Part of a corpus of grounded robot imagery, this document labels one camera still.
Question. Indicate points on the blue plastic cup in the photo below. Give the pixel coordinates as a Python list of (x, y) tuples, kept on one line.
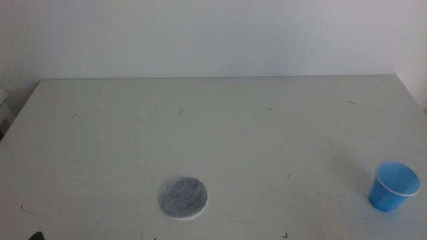
[(390, 195)]

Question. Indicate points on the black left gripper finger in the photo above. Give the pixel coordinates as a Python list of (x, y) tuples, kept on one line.
[(37, 236)]

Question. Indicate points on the round grey felt cup mat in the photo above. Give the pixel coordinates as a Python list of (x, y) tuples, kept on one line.
[(183, 197)]

